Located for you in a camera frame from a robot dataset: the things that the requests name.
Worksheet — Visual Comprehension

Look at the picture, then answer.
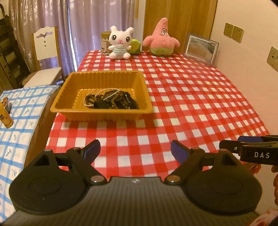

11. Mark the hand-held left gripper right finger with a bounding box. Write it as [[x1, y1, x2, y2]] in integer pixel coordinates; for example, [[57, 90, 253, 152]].
[[164, 140, 240, 185]]

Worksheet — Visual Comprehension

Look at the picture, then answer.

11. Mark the white wooden chair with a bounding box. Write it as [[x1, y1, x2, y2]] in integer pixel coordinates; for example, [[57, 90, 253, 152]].
[[21, 26, 66, 88]]

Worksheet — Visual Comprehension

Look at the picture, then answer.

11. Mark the blue checkered cloth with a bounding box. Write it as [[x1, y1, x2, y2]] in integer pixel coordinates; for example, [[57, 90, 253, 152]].
[[0, 85, 62, 218]]

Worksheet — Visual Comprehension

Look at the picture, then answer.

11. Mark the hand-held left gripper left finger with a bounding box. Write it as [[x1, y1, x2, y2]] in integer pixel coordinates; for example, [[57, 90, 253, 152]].
[[32, 139, 109, 185]]

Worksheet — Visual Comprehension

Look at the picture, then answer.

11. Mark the pink starfish plush toy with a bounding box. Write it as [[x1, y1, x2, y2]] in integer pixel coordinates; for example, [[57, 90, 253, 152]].
[[142, 18, 181, 55]]

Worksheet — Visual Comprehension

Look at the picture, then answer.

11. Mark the black folding rack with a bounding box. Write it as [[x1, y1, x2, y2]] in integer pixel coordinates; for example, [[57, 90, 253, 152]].
[[0, 4, 30, 89]]

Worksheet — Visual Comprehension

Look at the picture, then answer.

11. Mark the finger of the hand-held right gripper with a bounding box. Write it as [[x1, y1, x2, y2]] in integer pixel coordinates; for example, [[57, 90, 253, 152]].
[[219, 140, 241, 155], [237, 136, 265, 143]]

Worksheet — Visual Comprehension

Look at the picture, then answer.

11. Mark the gold wall socket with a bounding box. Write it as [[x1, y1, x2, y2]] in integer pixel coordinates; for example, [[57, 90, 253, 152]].
[[267, 46, 278, 72], [224, 22, 234, 36], [231, 26, 244, 43]]

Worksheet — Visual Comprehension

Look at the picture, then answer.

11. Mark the orange plastic tray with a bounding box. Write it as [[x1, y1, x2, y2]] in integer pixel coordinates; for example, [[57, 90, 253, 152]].
[[50, 71, 153, 122]]

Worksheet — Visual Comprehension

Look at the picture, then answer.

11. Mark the orange juice bottle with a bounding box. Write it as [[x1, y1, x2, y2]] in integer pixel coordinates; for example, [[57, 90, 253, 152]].
[[0, 101, 13, 128]]

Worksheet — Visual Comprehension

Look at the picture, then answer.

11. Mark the dark wooden bead necklace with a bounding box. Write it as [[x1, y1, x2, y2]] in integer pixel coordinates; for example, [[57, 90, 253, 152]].
[[84, 90, 136, 110]]

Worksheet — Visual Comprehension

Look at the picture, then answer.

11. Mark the framed picture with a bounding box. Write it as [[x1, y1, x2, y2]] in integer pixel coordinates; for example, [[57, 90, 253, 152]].
[[184, 33, 219, 67]]

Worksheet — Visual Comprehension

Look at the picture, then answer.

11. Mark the printed picture box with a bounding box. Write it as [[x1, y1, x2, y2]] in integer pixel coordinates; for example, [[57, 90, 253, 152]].
[[1, 97, 12, 113]]

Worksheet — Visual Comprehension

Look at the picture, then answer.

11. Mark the purple curtain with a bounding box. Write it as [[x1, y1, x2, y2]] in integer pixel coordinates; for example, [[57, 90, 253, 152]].
[[9, 0, 139, 72]]

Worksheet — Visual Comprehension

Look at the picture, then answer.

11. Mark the clear bowl with dark items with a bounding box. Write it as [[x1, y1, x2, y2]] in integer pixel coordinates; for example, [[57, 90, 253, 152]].
[[84, 87, 121, 108]]

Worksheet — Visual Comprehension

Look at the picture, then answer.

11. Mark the wooden door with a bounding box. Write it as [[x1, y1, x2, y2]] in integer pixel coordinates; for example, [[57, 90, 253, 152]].
[[142, 0, 218, 42]]

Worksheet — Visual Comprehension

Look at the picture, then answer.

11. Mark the person's right hand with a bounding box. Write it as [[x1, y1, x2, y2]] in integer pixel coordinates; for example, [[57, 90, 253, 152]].
[[272, 172, 278, 206]]

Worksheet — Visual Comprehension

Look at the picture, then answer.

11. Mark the white bunny plush toy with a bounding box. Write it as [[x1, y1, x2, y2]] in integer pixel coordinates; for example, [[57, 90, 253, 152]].
[[108, 26, 134, 59]]

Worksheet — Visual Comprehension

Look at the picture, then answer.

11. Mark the jar of nuts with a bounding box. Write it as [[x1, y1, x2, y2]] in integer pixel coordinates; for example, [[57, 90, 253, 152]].
[[100, 31, 112, 56]]

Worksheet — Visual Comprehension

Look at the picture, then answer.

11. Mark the green plush toy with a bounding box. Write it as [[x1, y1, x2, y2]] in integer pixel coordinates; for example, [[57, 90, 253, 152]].
[[129, 39, 142, 55]]

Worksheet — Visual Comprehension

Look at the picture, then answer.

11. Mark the red patterned clothing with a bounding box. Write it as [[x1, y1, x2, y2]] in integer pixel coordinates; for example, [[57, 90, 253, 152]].
[[250, 207, 278, 226]]

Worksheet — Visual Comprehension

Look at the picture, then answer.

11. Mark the red checkered tablecloth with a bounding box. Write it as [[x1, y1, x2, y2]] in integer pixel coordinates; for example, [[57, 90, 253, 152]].
[[46, 50, 270, 174]]

